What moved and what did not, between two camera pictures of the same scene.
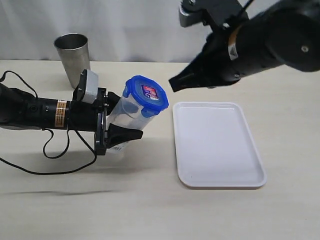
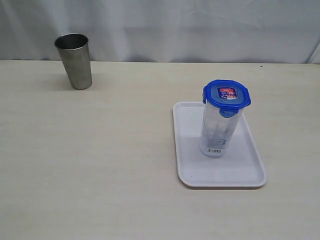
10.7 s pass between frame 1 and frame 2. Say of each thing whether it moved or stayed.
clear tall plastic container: moved
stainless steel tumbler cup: stayed
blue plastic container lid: moved
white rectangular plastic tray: stayed
